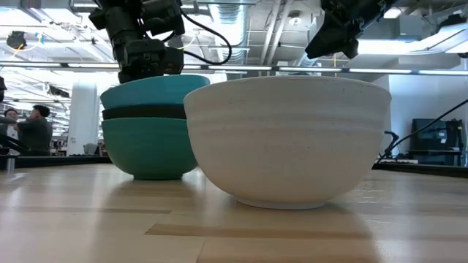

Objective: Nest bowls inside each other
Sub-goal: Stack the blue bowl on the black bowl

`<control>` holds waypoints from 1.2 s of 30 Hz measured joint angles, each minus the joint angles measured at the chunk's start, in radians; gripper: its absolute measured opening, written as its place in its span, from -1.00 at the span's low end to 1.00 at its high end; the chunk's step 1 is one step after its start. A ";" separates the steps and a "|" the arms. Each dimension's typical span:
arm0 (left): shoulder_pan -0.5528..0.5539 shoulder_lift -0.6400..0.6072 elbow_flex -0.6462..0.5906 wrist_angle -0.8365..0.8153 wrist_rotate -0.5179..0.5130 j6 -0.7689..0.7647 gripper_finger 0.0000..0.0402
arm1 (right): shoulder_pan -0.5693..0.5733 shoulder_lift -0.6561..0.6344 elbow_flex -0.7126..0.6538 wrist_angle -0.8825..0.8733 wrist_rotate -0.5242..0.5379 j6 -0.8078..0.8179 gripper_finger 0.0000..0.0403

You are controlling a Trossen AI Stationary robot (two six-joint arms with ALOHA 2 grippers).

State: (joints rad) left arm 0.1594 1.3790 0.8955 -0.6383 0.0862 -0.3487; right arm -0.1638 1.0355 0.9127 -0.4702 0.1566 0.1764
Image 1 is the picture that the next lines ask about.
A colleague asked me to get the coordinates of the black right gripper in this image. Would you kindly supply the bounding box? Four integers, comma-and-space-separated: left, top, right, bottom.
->
304, 0, 399, 61

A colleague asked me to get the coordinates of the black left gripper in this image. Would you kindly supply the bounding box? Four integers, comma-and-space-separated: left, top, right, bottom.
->
113, 36, 185, 85

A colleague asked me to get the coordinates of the blue bowl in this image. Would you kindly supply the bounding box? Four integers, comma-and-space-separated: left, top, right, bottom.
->
99, 74, 212, 110

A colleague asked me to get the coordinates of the black bowl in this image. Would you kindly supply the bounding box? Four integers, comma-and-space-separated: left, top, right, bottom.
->
101, 104, 188, 121

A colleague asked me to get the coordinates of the teal green bowl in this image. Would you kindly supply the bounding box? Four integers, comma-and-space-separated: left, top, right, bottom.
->
101, 116, 200, 181

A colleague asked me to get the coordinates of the white bowl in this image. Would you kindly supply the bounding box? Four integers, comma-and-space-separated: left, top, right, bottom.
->
183, 75, 393, 211

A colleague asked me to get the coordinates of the white pillar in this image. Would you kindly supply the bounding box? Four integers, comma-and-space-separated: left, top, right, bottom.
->
66, 80, 101, 157

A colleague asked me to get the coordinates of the black ceiling fixture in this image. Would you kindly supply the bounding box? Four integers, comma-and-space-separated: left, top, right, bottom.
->
6, 30, 29, 50

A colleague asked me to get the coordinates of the person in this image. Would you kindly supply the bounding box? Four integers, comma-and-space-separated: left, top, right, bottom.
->
15, 104, 54, 157
0, 107, 20, 148

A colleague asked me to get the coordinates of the black equipment cabinet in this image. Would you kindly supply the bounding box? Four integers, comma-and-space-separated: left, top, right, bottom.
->
407, 117, 466, 166

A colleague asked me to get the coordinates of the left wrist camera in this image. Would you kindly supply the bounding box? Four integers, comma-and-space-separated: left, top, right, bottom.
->
140, 0, 186, 37

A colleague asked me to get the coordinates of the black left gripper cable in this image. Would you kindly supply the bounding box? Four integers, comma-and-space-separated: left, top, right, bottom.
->
160, 7, 233, 66

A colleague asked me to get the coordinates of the silver ventilation duct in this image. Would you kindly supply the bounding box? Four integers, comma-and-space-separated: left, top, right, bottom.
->
214, 2, 250, 66

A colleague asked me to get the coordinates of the black cable loop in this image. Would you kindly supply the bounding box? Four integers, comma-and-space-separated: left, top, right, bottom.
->
383, 130, 401, 159

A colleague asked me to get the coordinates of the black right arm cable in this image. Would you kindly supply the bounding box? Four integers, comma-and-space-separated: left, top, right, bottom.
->
376, 97, 468, 164

